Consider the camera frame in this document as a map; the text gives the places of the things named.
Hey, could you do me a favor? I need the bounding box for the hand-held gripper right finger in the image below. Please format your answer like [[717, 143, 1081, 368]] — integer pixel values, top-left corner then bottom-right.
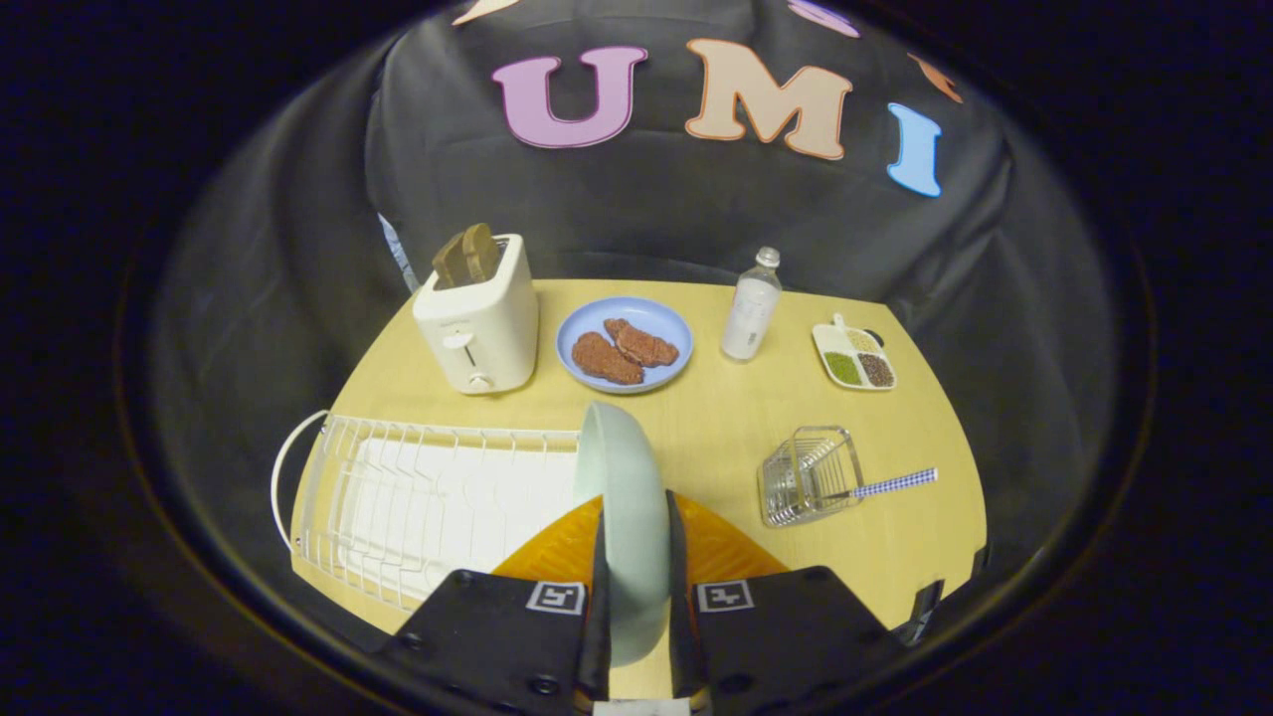
[[664, 489, 908, 716]]

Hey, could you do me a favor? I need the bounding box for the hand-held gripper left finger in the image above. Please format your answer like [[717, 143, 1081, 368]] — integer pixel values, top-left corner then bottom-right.
[[370, 494, 613, 716]]

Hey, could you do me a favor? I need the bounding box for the pale green plate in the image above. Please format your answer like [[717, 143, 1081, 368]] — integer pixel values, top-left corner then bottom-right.
[[572, 401, 673, 668]]

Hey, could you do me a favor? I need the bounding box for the metal wire basket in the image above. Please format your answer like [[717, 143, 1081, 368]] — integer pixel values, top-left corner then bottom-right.
[[757, 426, 865, 528]]

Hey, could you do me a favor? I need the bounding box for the white wire dish rack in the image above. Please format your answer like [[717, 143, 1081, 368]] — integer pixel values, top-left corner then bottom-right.
[[271, 409, 604, 613]]

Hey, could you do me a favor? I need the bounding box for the spoon with blue checked handle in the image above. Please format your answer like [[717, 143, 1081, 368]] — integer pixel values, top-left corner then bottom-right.
[[831, 467, 939, 502]]

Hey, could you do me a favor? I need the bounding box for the blue plate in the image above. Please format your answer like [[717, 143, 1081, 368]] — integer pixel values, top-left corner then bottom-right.
[[555, 296, 694, 395]]

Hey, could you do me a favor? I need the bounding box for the brown meat patty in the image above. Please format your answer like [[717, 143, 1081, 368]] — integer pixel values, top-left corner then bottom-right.
[[571, 331, 645, 387], [603, 317, 680, 369]]

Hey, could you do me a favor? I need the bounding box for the clear bottle with white label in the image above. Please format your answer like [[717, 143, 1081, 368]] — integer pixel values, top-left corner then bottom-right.
[[720, 247, 784, 363]]

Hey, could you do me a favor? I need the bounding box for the white divided condiment tray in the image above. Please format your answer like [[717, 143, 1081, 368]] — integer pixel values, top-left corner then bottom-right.
[[812, 313, 898, 393]]

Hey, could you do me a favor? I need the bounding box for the white toaster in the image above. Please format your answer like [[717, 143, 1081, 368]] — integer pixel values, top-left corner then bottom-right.
[[413, 234, 540, 397]]

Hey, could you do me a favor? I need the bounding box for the brown toast slice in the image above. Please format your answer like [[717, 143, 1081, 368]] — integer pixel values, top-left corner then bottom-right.
[[461, 223, 501, 284], [432, 232, 472, 291]]

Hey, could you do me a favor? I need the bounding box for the black backdrop cloth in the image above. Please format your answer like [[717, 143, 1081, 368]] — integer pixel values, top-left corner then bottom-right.
[[149, 0, 1120, 637]]

